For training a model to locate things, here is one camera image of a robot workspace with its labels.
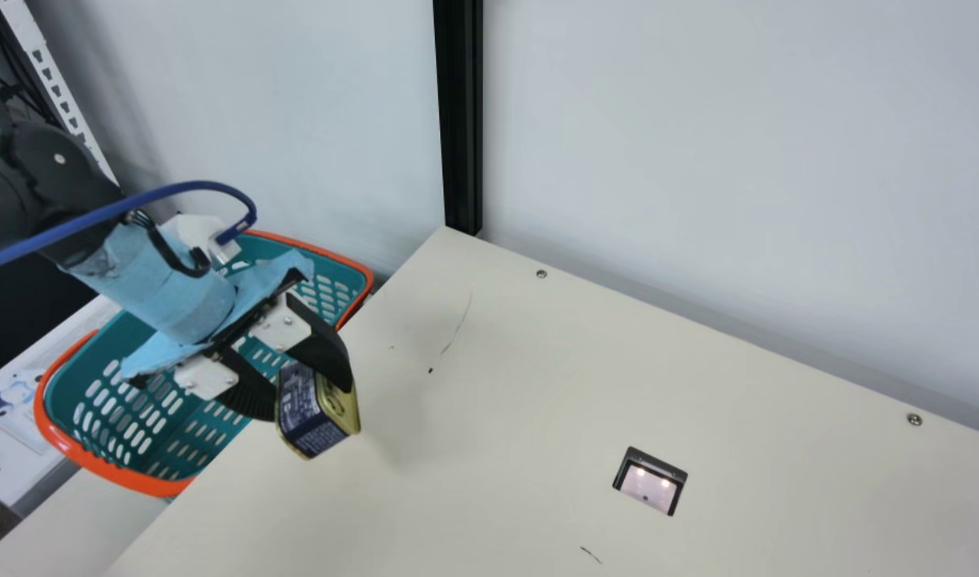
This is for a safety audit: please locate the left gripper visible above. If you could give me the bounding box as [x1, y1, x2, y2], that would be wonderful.
[69, 220, 356, 424]

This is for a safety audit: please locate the rectangular tin dark blue label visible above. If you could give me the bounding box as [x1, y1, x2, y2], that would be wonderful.
[275, 361, 362, 460]

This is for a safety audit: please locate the teal shopping basket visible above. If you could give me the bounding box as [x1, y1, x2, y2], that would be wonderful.
[33, 228, 376, 498]

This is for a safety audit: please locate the white metal shelf rack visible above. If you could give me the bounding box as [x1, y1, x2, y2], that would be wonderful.
[0, 0, 119, 187]

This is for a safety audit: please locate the small square scanner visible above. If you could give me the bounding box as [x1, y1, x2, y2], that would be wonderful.
[612, 446, 689, 518]

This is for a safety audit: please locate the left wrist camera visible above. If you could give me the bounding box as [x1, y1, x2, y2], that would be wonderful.
[159, 213, 244, 269]

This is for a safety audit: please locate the black cable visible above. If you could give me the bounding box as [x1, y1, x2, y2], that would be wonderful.
[125, 210, 214, 280]

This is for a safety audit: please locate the blue cable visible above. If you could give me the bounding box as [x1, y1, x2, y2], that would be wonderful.
[0, 180, 258, 277]

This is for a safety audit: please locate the black post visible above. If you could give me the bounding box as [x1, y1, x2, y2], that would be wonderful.
[433, 0, 484, 236]

